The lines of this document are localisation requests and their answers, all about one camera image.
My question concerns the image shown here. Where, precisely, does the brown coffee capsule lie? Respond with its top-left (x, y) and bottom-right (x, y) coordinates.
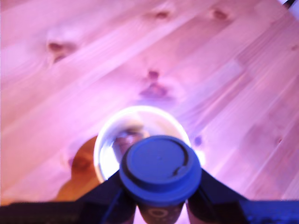
top-left (114, 129), bottom-right (147, 154)

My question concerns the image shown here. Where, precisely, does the red cartoon mug white handle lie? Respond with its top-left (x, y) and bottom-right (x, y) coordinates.
top-left (93, 106), bottom-right (206, 184)

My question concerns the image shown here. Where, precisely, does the dark grey coffee capsule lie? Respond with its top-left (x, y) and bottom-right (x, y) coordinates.
top-left (119, 135), bottom-right (203, 224)

